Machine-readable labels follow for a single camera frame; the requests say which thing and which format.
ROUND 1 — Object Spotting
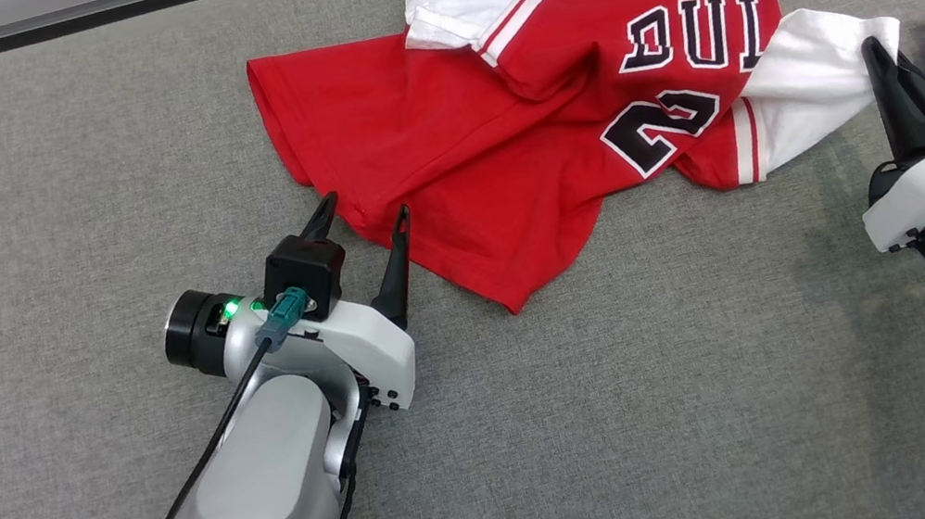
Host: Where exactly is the thin dark braided cable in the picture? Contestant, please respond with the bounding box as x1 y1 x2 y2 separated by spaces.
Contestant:
291 388 390 519

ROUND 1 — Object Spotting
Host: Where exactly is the grey fabric sofa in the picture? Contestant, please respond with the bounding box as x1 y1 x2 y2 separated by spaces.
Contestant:
0 0 925 519

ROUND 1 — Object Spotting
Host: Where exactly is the red white basketball jersey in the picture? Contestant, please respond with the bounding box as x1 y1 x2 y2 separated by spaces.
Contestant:
235 0 925 352

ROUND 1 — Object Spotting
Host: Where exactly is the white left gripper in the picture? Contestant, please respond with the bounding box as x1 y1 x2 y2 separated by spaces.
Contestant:
279 179 444 426

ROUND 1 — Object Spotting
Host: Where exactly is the black cable with teal plug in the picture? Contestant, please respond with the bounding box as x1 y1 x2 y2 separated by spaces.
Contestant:
80 284 348 519

